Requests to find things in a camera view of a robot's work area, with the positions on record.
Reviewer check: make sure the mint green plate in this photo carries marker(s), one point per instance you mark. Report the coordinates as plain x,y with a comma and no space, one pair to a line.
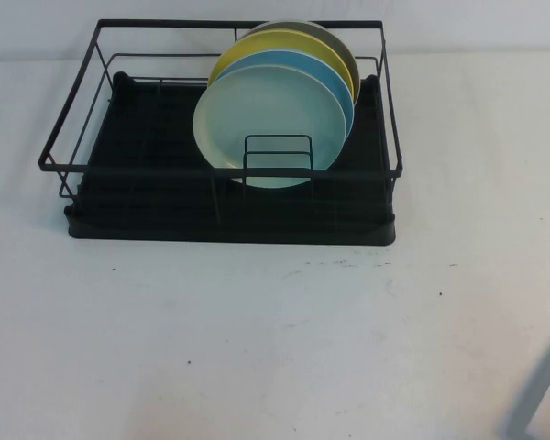
266,114

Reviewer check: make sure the light blue plate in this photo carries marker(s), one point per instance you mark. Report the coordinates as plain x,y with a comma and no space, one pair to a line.
302,64

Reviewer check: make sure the yellow plate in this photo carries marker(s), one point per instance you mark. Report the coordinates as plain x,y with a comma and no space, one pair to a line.
256,46

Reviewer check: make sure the olive grey plate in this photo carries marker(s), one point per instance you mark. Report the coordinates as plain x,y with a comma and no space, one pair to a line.
334,46

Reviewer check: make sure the black plastic drip tray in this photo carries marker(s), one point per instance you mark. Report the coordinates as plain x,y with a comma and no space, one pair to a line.
133,215

